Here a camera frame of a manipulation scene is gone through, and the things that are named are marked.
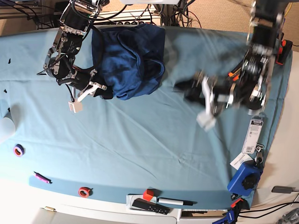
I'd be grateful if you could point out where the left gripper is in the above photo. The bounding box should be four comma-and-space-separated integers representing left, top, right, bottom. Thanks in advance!
174, 72, 234, 132

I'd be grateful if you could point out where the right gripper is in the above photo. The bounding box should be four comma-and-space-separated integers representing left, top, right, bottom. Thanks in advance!
67, 70, 114, 113

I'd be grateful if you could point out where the dark blue t-shirt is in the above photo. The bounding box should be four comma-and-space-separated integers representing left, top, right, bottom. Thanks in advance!
92, 24, 165, 100

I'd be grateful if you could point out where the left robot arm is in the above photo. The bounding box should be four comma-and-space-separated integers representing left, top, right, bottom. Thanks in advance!
175, 0, 290, 130

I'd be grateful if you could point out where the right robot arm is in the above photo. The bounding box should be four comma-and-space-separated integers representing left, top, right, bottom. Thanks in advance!
38, 0, 113, 113

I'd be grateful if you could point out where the orange black utility clamp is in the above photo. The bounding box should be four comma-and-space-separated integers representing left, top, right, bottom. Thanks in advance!
228, 61, 243, 81

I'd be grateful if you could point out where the light blue table cloth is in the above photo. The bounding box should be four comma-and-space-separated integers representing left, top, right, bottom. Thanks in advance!
0, 25, 293, 210

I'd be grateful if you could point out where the power strip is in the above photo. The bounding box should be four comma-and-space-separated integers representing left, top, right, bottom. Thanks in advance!
103, 21, 156, 25

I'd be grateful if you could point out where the white blister pack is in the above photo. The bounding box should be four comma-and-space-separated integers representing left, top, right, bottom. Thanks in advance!
242, 113, 265, 154

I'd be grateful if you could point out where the white paper card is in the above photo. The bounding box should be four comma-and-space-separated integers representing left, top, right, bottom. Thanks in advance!
230, 153, 253, 170

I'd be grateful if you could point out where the metal keys carabiner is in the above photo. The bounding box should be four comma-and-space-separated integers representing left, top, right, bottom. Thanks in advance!
255, 144, 264, 168

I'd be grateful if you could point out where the red tape roll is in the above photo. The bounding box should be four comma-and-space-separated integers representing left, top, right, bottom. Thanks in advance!
78, 187, 93, 198

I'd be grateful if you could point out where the blue box with knob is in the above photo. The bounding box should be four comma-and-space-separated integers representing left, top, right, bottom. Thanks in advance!
227, 161, 263, 196

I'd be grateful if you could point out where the purple tape roll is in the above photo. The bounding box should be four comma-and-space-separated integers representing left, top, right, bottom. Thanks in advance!
13, 144, 25, 157

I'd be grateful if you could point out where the white paper roll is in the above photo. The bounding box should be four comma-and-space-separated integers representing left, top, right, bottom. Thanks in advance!
0, 112, 16, 144

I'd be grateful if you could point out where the pink pen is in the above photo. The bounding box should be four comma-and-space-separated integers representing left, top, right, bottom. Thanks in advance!
33, 171, 52, 184

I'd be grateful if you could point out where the orange red cube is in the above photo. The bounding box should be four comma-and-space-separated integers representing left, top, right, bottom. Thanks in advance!
142, 189, 154, 202

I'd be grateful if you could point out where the white black marker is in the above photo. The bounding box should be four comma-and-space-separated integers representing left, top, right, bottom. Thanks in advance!
157, 197, 194, 206

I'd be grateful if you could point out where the black remote control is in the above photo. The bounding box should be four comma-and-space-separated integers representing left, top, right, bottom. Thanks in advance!
132, 198, 171, 215

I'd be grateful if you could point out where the grey adapter box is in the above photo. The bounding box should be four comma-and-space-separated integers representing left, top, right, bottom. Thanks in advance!
271, 186, 293, 194

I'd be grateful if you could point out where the blue orange clamp bottom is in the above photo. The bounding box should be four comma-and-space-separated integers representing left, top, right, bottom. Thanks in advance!
212, 198, 247, 224

